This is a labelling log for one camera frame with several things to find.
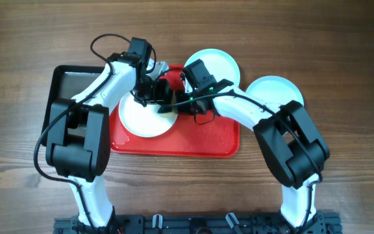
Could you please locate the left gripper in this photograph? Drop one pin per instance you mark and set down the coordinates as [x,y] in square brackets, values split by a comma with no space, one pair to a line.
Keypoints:
[162,96]

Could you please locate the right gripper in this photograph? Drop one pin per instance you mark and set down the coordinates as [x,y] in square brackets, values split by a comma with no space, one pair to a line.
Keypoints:
[181,106]

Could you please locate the white plate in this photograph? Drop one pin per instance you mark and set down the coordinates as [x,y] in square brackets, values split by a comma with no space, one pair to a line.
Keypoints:
[144,121]

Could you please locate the light blue plate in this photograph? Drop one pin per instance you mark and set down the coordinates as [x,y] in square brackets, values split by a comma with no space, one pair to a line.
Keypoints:
[275,89]
[219,64]

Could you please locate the green yellow sponge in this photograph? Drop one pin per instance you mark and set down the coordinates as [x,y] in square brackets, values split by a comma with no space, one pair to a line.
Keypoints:
[164,109]

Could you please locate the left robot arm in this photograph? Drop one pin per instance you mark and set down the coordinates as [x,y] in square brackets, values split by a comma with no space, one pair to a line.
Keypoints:
[77,137]

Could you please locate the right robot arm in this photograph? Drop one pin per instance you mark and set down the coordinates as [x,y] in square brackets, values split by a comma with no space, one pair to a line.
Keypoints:
[292,147]

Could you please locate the red plastic tray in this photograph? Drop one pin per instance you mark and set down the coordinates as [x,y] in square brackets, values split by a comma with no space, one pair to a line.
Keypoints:
[204,136]

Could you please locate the black metal tray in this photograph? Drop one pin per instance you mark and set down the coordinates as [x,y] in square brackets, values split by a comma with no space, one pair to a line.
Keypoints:
[67,81]

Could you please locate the light blue plate top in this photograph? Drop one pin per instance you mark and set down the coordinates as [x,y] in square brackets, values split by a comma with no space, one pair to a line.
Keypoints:
[219,64]

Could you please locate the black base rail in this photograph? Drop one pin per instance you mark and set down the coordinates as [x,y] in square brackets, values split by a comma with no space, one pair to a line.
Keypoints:
[230,223]

